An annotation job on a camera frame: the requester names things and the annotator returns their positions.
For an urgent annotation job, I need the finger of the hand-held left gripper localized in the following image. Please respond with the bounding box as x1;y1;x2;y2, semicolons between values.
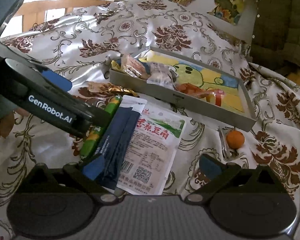
72;102;112;137
5;58;73;93

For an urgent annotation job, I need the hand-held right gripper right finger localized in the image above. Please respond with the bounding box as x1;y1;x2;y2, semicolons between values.
185;154;282;204

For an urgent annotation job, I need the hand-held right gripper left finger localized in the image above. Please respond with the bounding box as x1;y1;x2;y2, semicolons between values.
22;154;119;204

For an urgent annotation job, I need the green snack stick packet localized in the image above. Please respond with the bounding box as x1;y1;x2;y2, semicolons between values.
80;94;123;158

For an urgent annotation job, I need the dark blue snack packet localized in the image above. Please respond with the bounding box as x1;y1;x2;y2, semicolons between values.
95;94;148;190

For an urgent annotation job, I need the gold wrapper snack packet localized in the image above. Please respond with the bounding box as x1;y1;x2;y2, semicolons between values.
87;81;139;98

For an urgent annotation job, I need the mandarin orange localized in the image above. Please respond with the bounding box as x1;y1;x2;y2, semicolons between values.
226;129;245;150

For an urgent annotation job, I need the white snack packet green print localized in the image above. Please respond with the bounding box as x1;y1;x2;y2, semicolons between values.
116;101;185;195

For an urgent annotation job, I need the orange snack packet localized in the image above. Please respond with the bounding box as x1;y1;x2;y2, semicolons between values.
175;82;225;107

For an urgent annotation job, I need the clear silver snack packet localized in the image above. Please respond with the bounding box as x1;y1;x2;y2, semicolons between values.
146;61;178;84

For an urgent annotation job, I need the grey tray with cartoon picture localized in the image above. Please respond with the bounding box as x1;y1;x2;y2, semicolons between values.
109;46;257;132

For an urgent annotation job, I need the person's left hand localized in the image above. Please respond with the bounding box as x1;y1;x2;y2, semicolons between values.
0;110;15;147

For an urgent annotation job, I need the small silver wrapper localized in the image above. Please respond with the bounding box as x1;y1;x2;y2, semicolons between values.
217;126;231;159

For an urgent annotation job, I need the floral patterned blanket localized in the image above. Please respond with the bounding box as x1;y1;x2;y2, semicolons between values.
0;0;300;240

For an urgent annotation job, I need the brown quilted down jacket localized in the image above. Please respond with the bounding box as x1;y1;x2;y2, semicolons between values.
250;0;300;68

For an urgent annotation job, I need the wooden bed frame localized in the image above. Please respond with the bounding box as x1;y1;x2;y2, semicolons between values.
15;0;110;34

